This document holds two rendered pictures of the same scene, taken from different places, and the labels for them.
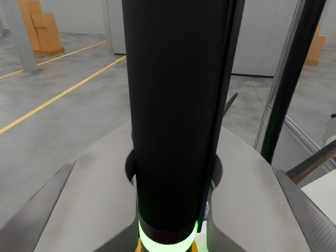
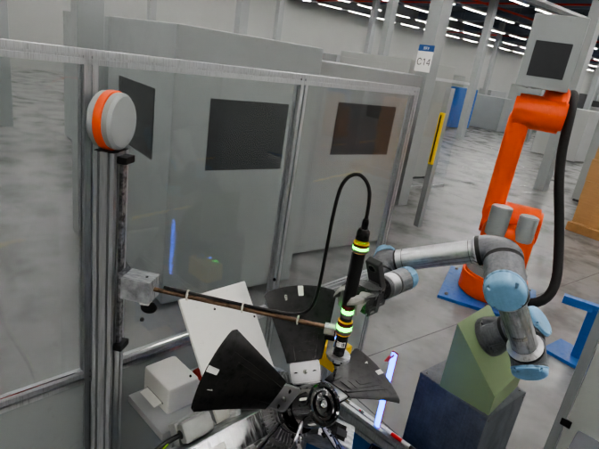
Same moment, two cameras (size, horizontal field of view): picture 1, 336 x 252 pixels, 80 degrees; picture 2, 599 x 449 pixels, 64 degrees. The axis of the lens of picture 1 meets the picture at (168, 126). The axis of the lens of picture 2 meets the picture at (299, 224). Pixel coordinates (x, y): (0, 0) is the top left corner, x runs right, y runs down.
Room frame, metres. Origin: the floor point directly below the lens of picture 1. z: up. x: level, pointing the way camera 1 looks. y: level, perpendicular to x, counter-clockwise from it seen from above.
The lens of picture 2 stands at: (1.10, 0.67, 2.12)
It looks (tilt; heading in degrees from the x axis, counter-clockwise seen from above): 19 degrees down; 221
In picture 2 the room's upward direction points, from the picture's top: 9 degrees clockwise
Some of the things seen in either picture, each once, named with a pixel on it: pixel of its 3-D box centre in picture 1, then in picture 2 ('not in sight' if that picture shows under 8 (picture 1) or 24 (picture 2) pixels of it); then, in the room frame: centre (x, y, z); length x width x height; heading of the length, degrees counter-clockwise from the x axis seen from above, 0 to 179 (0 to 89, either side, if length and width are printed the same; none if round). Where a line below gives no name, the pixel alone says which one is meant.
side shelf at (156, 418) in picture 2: not in sight; (188, 397); (0.18, -0.55, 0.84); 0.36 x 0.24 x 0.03; 0
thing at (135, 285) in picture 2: not in sight; (138, 285); (0.43, -0.52, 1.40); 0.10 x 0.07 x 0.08; 125
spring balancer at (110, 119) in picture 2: not in sight; (111, 120); (0.48, -0.59, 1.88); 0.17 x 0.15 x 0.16; 0
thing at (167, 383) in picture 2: not in sight; (167, 385); (0.26, -0.58, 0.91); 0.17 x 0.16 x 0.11; 90
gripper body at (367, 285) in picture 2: not in sight; (371, 293); (-0.04, 0.00, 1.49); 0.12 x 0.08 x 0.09; 0
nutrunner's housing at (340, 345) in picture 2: not in sight; (350, 295); (0.07, 0.00, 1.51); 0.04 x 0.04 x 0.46
